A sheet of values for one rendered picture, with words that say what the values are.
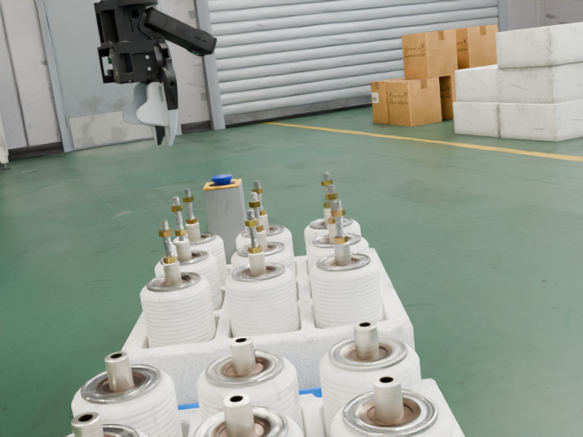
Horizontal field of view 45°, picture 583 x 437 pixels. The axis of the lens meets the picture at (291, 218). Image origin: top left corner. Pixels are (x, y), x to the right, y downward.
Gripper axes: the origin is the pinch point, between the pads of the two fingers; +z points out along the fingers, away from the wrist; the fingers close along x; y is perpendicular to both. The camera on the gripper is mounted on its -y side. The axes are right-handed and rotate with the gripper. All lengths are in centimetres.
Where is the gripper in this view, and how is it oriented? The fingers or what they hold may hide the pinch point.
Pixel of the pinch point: (167, 135)
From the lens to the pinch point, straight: 106.9
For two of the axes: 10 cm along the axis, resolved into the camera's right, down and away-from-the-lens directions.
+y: -8.2, 2.2, -5.3
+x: 5.6, 1.2, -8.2
